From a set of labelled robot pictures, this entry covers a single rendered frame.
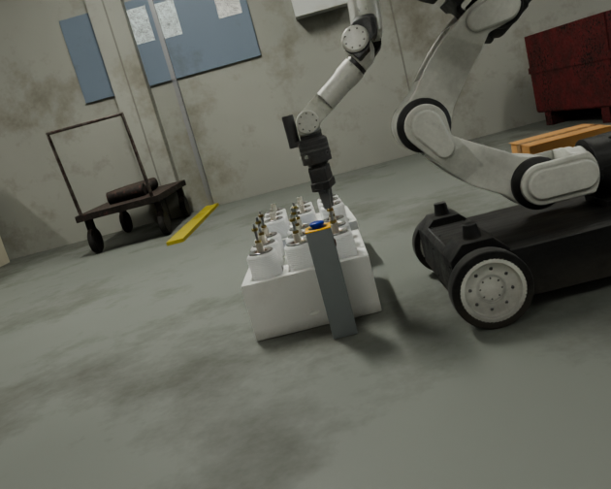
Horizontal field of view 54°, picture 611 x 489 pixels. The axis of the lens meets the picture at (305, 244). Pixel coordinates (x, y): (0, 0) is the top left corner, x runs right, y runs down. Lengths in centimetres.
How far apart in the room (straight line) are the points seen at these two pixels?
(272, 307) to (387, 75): 405
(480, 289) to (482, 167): 36
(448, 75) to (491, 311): 62
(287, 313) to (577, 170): 89
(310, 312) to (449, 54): 82
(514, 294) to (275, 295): 68
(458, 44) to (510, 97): 423
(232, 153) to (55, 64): 176
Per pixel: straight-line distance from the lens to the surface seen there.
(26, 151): 616
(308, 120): 171
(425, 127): 160
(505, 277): 153
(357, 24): 177
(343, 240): 177
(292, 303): 179
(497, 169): 170
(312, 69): 558
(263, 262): 179
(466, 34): 165
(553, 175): 170
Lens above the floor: 62
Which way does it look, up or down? 12 degrees down
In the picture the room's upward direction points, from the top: 15 degrees counter-clockwise
